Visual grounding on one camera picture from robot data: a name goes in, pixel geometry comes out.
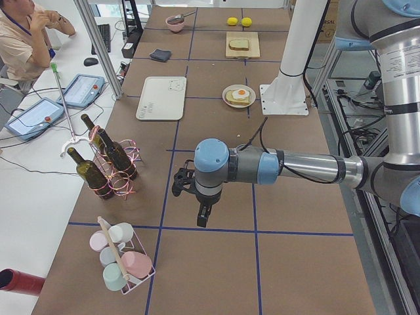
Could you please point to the blue teach pendant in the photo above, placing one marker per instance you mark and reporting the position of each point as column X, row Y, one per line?
column 33, row 121
column 83, row 90

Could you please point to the yellow lemon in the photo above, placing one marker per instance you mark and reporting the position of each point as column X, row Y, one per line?
column 246, row 22
column 232, row 21

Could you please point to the black keyboard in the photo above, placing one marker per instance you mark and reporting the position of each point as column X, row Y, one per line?
column 104, row 30

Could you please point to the blue teach pendant far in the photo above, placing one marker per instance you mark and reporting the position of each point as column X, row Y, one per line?
column 83, row 90

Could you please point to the white wire cup rack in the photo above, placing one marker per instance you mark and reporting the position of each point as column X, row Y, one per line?
column 121, row 253

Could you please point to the copper wire bottle rack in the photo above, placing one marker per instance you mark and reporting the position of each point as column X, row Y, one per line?
column 119, row 181

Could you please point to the yellow lemon right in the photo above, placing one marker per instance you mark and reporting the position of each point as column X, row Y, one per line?
column 246, row 22

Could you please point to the wooden rack handle stick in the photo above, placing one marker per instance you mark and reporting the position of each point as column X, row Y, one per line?
column 104, row 226

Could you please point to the green wine bottle middle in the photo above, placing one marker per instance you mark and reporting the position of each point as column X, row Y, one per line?
column 117, row 155

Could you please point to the metal reaching pole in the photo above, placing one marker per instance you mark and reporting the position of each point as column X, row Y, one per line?
column 74, row 138

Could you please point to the aluminium frame post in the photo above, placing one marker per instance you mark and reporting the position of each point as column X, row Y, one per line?
column 96, row 39

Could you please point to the grey cup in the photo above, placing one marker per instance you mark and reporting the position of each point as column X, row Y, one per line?
column 107, row 257

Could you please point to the wooden cutting board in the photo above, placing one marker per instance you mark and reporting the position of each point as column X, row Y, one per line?
column 254, row 49

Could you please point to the blue teach pendant near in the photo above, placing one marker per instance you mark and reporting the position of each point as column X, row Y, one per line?
column 33, row 121

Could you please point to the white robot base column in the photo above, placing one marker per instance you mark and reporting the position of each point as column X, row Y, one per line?
column 286, row 93

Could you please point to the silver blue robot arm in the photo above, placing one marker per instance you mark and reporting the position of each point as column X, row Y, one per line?
column 392, row 29

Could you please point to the green wine bottle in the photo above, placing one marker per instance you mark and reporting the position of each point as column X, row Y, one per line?
column 94, row 137
column 91, row 174
column 117, row 155

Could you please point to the green wine bottle front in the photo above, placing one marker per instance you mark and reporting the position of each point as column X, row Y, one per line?
column 91, row 174

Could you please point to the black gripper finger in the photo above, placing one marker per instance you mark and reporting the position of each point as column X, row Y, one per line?
column 201, row 215
column 205, row 215

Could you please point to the white cup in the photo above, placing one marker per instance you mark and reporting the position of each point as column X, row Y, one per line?
column 122, row 232

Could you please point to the pink bowl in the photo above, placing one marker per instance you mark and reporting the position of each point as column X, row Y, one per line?
column 175, row 28

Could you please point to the black computer mouse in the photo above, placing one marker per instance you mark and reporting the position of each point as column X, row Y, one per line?
column 90, row 61

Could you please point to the seated person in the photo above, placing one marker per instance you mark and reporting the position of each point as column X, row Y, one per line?
column 26, row 49

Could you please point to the round white plate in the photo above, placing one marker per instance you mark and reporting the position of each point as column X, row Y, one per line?
column 234, row 87

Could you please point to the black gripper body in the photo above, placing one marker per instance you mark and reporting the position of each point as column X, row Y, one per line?
column 206, row 199

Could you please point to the cream bear serving tray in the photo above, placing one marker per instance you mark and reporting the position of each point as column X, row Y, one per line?
column 162, row 99

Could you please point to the green wine bottle back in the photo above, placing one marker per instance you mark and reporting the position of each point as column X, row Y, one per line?
column 94, row 137

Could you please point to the black computer box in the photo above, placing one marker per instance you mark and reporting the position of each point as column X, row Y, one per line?
column 128, row 50

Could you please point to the folded grey cloth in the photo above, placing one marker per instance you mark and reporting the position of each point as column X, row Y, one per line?
column 160, row 55

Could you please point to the mint green cup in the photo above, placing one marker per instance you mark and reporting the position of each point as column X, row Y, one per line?
column 113, row 278

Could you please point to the light pink cup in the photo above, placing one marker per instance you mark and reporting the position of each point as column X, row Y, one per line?
column 98, row 241

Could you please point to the metal scoop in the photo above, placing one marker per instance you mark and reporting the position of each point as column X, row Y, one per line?
column 182, row 16

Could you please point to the red tube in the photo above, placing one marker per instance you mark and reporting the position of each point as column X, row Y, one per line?
column 21, row 282

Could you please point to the yellow lemon left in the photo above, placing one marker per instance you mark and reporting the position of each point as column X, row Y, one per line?
column 232, row 21

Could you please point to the bread slice with fried egg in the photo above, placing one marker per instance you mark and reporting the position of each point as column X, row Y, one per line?
column 238, row 97

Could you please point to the pink cup large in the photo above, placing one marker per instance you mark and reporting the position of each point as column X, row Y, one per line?
column 137, row 264

